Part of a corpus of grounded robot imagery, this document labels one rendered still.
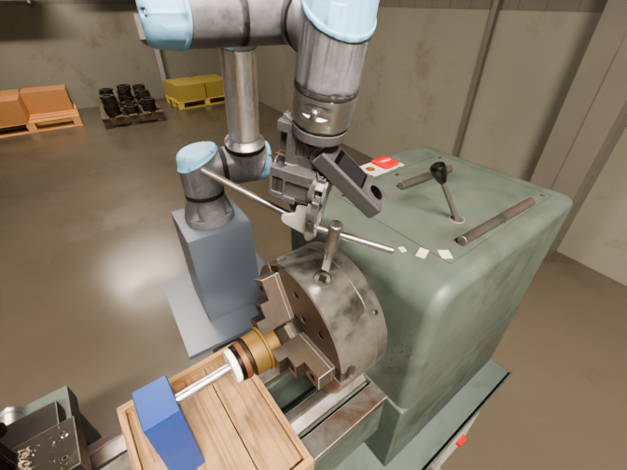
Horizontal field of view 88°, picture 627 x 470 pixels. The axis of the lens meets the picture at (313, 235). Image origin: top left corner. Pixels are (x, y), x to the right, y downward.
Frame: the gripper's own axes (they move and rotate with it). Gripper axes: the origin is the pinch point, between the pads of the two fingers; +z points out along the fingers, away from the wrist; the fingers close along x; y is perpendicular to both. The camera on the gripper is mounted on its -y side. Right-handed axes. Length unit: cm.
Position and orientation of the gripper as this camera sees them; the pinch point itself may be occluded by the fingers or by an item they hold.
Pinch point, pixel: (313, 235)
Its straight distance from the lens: 55.4
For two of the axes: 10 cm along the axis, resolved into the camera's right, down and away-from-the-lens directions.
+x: -3.0, 6.7, -6.8
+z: -1.4, 6.8, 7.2
